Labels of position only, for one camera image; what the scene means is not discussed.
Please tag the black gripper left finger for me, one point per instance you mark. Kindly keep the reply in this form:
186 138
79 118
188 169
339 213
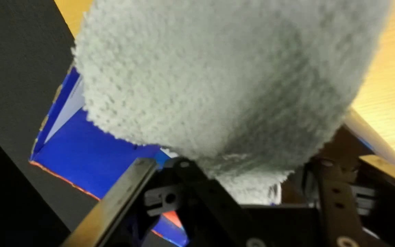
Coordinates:
98 227

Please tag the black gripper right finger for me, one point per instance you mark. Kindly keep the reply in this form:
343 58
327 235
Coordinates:
341 223

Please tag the blue snack packs box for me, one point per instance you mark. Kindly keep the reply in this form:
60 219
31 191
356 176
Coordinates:
183 208

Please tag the white towel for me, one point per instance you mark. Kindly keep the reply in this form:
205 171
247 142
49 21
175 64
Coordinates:
250 90

